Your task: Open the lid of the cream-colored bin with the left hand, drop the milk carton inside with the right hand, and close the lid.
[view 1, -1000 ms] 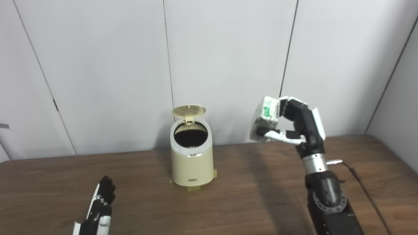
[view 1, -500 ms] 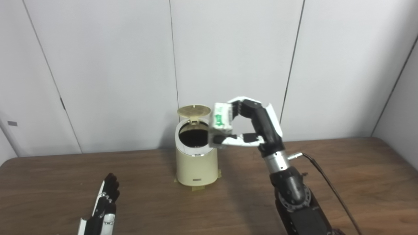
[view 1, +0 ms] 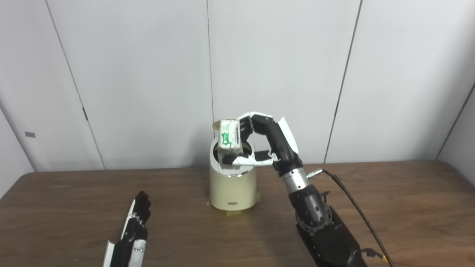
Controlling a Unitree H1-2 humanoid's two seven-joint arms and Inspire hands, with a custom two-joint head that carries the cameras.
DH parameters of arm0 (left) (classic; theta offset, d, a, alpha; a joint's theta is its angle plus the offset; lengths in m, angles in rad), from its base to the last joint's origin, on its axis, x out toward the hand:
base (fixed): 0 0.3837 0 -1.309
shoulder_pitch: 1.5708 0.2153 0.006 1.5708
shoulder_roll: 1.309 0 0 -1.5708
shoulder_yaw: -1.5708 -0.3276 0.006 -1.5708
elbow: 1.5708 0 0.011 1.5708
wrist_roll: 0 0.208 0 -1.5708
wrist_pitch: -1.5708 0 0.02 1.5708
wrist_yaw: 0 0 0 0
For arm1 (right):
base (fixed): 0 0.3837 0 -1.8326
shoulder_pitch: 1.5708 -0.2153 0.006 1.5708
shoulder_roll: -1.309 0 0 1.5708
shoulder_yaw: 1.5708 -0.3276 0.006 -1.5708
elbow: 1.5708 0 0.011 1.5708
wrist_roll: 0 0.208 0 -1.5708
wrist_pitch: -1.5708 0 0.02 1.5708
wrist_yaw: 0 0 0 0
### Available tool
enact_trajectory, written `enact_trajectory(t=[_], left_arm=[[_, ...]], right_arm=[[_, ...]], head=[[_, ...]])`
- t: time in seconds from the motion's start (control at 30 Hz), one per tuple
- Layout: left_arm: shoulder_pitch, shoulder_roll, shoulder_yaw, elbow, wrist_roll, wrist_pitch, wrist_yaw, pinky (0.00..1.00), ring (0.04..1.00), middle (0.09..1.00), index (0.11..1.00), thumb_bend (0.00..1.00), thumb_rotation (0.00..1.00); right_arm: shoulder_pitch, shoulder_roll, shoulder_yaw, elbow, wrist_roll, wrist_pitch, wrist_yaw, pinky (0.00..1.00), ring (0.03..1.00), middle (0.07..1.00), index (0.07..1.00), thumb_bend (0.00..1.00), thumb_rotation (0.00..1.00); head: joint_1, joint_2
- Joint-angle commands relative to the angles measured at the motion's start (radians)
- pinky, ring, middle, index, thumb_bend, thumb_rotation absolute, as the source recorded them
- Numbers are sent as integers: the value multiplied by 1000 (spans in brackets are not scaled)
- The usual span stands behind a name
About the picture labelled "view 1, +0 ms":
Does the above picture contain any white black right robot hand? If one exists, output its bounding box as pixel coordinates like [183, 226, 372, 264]
[232, 111, 303, 177]

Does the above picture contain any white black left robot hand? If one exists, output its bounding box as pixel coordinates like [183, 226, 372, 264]
[103, 191, 151, 267]

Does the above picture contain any white green milk carton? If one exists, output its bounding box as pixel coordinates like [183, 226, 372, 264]
[218, 119, 244, 169]

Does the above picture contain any cream-colored bin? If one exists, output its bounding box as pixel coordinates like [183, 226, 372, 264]
[209, 135, 257, 212]

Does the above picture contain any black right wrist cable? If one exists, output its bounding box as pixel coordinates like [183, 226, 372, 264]
[307, 169, 394, 267]

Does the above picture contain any black cable yellow connector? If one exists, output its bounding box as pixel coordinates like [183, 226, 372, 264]
[358, 248, 390, 264]

